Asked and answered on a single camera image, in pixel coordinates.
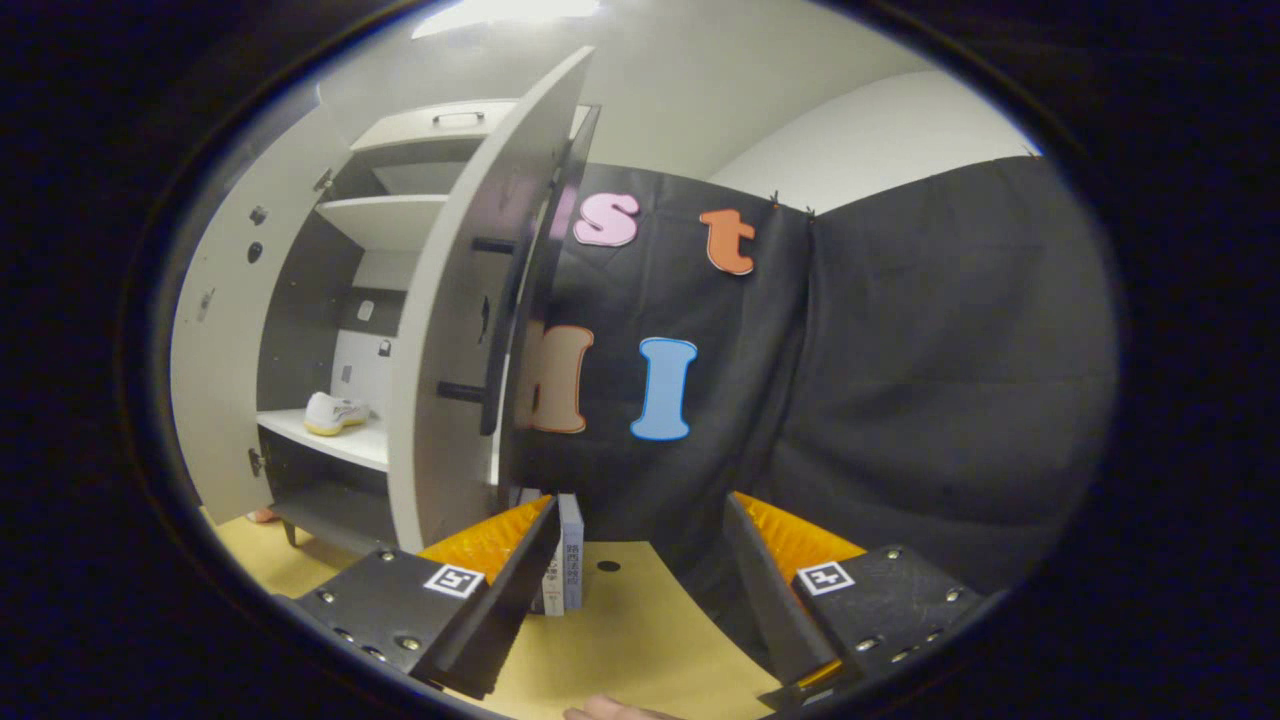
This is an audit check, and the grey cabinet door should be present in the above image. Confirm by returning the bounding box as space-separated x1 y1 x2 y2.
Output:
385 45 596 553
170 110 351 526

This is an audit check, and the grey white shoe cabinet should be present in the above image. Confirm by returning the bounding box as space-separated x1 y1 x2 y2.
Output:
255 98 603 556

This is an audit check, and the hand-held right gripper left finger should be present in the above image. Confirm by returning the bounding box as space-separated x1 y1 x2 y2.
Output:
290 495 563 701

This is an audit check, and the black backdrop cloth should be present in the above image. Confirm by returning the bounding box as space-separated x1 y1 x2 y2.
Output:
520 155 1121 651

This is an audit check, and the black bar door handle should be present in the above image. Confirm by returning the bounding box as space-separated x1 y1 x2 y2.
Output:
437 235 523 437

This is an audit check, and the white canvas shoe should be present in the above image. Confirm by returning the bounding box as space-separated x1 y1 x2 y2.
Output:
303 391 371 437

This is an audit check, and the small dark blue box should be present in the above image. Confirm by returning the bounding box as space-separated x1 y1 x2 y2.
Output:
530 490 586 617

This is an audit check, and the white cabinet drawer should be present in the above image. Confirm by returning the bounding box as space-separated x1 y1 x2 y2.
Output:
350 98 591 153

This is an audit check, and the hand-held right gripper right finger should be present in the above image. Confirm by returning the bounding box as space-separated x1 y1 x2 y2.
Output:
722 492 991 706

